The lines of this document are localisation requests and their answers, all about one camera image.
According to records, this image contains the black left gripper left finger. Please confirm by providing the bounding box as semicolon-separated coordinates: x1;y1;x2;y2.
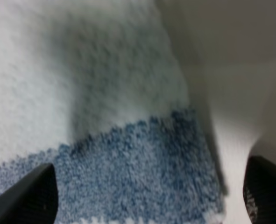
0;163;58;224

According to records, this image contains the blue white striped towel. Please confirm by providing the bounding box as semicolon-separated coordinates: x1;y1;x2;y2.
0;0;224;224

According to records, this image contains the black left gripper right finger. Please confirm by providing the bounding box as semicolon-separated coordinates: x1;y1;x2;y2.
243;156;276;224

